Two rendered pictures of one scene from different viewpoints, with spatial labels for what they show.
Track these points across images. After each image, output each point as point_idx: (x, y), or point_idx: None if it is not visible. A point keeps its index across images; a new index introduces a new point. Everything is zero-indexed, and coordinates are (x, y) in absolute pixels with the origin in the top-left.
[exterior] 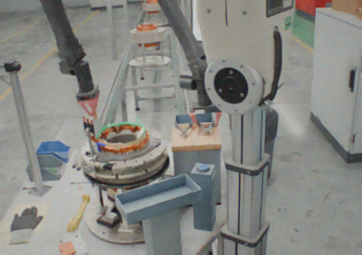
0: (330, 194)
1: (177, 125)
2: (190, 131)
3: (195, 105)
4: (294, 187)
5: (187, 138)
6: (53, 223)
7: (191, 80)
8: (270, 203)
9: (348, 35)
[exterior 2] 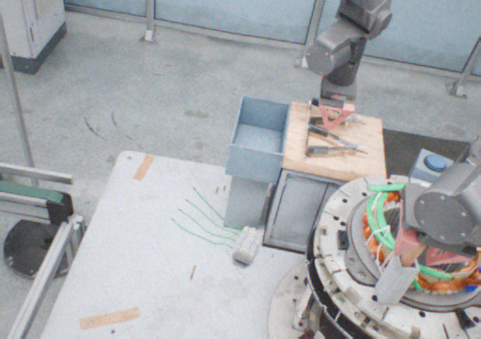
0: (89, 123)
1: (327, 146)
2: (326, 142)
3: (342, 88)
4: (44, 151)
5: (354, 152)
6: None
7: (349, 46)
8: None
9: None
